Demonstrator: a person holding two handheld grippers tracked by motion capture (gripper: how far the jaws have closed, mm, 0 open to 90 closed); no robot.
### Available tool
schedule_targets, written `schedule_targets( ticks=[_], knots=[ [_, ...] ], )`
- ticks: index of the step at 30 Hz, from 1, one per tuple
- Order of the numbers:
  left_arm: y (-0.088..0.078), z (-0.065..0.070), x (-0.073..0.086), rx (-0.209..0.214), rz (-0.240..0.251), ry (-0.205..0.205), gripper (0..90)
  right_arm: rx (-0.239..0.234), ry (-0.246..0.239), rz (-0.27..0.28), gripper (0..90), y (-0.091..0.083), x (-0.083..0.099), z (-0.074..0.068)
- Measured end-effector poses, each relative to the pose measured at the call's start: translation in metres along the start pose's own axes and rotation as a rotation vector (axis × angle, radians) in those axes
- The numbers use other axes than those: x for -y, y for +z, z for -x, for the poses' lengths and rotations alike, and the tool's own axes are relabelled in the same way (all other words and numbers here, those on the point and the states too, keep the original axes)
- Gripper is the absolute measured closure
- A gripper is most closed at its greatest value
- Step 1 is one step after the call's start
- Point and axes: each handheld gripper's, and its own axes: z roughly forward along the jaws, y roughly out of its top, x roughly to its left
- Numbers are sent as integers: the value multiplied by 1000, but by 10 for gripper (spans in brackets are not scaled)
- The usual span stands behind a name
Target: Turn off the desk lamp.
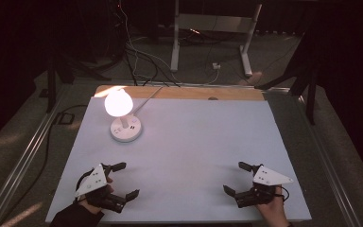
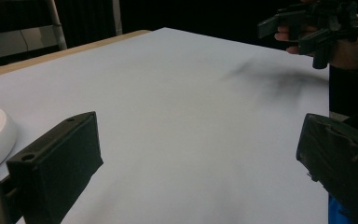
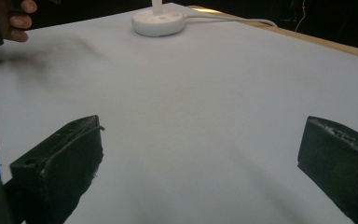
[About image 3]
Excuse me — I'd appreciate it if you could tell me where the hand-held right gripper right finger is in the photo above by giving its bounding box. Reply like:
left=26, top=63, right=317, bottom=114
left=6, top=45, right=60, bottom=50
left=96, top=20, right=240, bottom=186
left=296, top=115, right=358, bottom=224

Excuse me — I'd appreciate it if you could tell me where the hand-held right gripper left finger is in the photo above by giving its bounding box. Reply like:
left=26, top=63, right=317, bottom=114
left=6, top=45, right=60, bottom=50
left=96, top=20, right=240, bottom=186
left=9, top=114, right=105, bottom=224

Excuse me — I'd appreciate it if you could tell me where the white round lamp base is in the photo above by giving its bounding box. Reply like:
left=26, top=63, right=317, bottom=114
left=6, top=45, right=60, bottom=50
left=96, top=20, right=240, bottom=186
left=131, top=0, right=187, bottom=38

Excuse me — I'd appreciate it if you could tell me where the thin white background cable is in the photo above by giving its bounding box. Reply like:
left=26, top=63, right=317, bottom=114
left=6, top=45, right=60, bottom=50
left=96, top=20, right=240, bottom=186
left=294, top=0, right=308, bottom=33

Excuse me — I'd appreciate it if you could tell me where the white lamp cable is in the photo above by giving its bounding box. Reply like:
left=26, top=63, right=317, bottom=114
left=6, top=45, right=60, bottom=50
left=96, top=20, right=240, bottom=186
left=183, top=12, right=279, bottom=28

